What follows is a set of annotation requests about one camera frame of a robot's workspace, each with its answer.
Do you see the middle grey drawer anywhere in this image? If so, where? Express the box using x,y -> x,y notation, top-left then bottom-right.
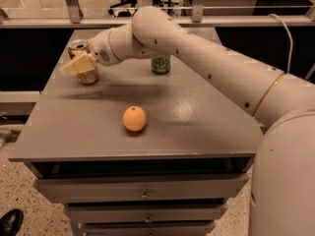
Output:
65,202 -> 227,223

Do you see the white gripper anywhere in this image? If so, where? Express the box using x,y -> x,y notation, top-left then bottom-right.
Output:
60,29 -> 120,77

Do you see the grey drawer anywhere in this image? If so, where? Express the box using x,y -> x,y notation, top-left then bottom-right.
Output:
65,202 -> 227,223
33,173 -> 249,204
83,221 -> 216,236

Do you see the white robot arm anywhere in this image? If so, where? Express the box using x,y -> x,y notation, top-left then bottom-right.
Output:
61,6 -> 315,236

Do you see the black leather shoe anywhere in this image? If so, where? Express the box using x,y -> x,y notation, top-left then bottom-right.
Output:
0,208 -> 24,236

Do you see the metal guard railing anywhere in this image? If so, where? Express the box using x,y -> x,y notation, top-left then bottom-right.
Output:
0,0 -> 315,29

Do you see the black office chair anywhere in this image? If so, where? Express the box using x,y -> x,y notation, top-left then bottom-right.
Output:
107,0 -> 137,17

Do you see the orange soda can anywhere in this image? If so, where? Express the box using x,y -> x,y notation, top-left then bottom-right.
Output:
68,39 -> 99,86

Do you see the top grey drawer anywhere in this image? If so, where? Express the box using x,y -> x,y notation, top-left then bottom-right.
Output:
33,173 -> 249,204

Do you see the green soda can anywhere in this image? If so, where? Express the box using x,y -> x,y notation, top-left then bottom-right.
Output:
151,55 -> 170,75

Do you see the bottom grey drawer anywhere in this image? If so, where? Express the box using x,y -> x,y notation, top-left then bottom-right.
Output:
83,221 -> 216,236

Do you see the grey drawer cabinet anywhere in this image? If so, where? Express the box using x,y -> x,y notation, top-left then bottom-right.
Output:
10,60 -> 262,236

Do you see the orange fruit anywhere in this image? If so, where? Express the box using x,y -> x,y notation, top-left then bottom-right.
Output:
123,106 -> 147,132

